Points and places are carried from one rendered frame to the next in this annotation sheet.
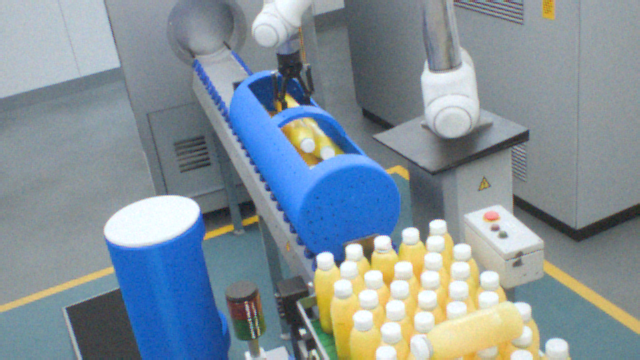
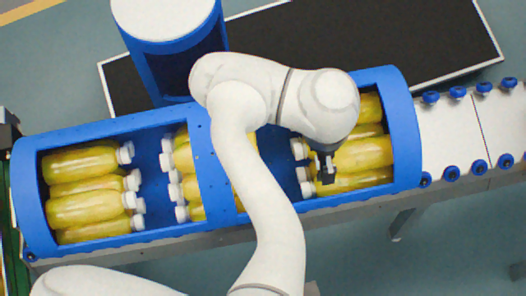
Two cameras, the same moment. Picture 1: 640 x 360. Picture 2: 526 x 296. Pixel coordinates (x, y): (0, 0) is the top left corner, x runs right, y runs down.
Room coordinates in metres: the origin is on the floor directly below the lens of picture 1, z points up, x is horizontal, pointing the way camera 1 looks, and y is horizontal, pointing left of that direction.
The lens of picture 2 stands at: (2.33, -0.40, 2.65)
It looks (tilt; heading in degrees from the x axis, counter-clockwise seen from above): 73 degrees down; 99
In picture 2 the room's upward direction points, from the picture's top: 6 degrees counter-clockwise
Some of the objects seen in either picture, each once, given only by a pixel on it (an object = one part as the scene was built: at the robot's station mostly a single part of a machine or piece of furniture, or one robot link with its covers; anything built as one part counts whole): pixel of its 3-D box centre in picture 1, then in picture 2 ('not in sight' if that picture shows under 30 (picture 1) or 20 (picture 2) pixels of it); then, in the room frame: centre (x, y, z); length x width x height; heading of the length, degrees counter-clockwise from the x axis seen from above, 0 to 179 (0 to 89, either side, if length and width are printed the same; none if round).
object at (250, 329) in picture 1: (247, 320); not in sight; (1.21, 0.18, 1.18); 0.06 x 0.06 x 0.05
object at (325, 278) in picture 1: (330, 295); not in sight; (1.52, 0.02, 0.99); 0.07 x 0.07 x 0.19
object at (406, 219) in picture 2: not in sight; (408, 216); (2.70, 0.11, 0.31); 0.06 x 0.06 x 0.63; 14
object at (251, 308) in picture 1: (243, 301); not in sight; (1.21, 0.18, 1.23); 0.06 x 0.06 x 0.04
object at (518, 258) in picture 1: (502, 244); not in sight; (1.54, -0.41, 1.05); 0.20 x 0.10 x 0.10; 14
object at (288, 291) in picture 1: (296, 301); (6, 144); (1.58, 0.10, 0.95); 0.10 x 0.07 x 0.10; 104
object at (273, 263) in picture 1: (275, 276); not in sight; (2.67, 0.24, 0.31); 0.06 x 0.06 x 0.63; 14
